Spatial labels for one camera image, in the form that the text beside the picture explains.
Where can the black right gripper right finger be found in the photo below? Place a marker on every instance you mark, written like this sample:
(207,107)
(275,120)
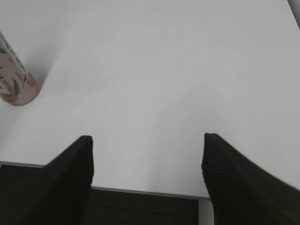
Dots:
(241,192)

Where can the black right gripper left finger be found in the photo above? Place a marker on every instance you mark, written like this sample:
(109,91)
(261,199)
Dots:
(55,194)

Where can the peach oolong tea bottle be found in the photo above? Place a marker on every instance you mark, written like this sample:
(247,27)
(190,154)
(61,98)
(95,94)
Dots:
(17,85)

